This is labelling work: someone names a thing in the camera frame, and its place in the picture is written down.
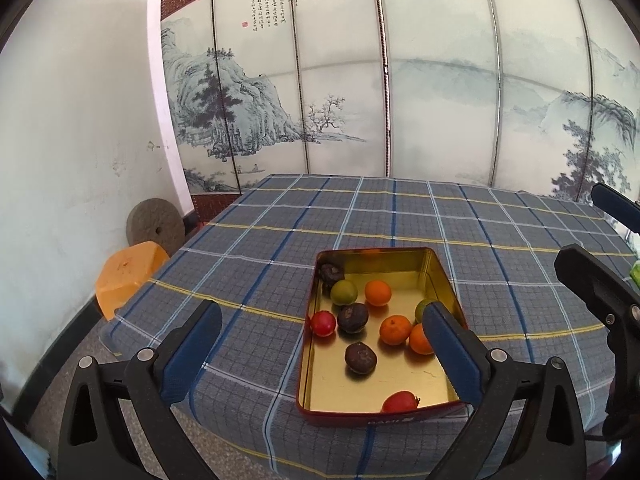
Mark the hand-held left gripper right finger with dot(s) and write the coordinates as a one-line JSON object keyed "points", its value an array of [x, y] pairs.
{"points": [[450, 350]]}

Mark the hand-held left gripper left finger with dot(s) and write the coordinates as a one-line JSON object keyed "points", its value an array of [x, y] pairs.
{"points": [[192, 350]]}

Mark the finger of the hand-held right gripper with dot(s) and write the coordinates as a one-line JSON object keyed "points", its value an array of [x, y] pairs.
{"points": [[617, 205], [590, 280]]}

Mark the orange mandarin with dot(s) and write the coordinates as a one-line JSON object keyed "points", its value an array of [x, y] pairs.
{"points": [[420, 340], [377, 293], [395, 330]]}

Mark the green round fruit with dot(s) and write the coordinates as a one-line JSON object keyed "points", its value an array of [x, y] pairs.
{"points": [[344, 291], [422, 310]]}

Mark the golden metal tin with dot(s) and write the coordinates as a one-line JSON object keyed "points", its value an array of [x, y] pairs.
{"points": [[395, 370]]}

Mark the red tomato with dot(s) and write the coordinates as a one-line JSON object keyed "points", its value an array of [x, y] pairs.
{"points": [[400, 401], [322, 323]]}

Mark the dark wrinkled passion fruit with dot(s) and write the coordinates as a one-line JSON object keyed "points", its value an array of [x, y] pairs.
{"points": [[352, 318], [360, 358], [331, 272]]}

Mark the light green object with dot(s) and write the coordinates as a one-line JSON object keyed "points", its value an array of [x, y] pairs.
{"points": [[635, 274]]}

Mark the orange plastic stool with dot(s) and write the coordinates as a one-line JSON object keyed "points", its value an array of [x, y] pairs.
{"points": [[125, 275]]}

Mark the grey plaid tablecloth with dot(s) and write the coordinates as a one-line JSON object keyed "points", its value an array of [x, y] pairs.
{"points": [[250, 260]]}

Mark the round grey millstone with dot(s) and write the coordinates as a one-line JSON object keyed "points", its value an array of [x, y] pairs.
{"points": [[150, 225]]}

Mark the landscape painted folding screen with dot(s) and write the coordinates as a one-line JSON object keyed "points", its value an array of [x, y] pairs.
{"points": [[440, 85]]}

